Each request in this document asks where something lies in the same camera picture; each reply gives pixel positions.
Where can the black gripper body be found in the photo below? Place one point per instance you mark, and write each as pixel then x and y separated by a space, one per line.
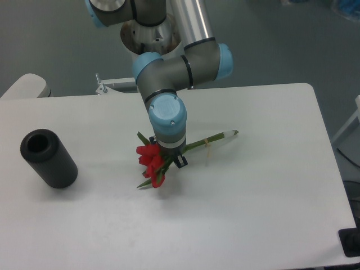
pixel 170 149

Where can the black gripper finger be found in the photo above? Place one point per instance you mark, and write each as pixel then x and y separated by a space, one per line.
pixel 180 161

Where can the red tulip bouquet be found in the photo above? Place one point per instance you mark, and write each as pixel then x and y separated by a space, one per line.
pixel 157 165

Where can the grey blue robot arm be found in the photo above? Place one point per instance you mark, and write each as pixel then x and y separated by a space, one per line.
pixel 159 80

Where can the black ribbed cylinder vase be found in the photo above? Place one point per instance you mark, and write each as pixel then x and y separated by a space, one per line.
pixel 45 153

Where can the white rounded side table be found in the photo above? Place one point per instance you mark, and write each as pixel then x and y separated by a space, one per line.
pixel 26 87

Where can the black device at corner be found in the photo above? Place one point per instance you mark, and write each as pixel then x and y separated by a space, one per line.
pixel 349 239

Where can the blue bag top right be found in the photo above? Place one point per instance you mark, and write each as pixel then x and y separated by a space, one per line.
pixel 348 9

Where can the white pedestal base frame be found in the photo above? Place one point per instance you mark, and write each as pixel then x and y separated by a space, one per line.
pixel 112 86

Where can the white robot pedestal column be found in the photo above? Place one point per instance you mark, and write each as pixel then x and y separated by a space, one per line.
pixel 163 39

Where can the white frame at right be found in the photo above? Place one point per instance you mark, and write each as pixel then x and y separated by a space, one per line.
pixel 348 127

